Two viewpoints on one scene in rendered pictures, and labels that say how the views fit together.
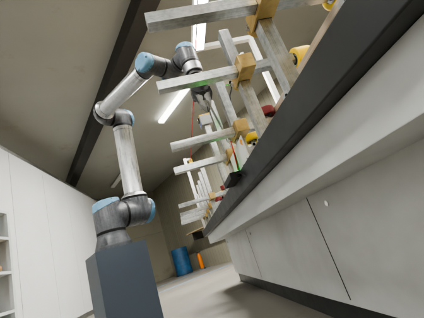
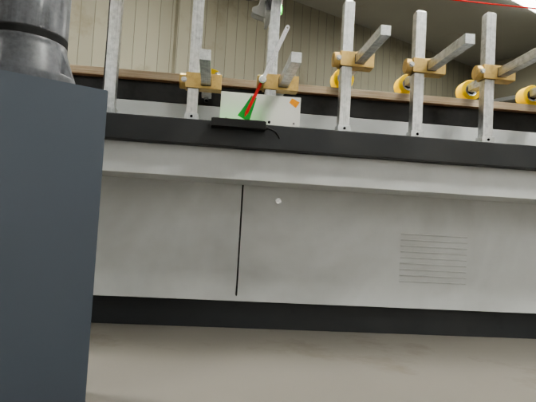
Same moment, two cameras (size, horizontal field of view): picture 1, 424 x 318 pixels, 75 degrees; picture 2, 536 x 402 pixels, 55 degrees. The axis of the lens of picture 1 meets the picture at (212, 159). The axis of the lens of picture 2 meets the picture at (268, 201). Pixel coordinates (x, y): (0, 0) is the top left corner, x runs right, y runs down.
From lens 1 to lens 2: 179 cm
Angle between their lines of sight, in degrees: 84
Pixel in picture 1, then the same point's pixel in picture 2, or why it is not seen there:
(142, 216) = not seen: hidden behind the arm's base
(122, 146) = not seen: outside the picture
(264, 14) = (427, 74)
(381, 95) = (467, 179)
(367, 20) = (496, 157)
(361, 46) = (488, 162)
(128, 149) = not seen: outside the picture
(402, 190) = (369, 216)
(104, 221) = (67, 16)
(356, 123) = (447, 180)
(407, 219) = (360, 234)
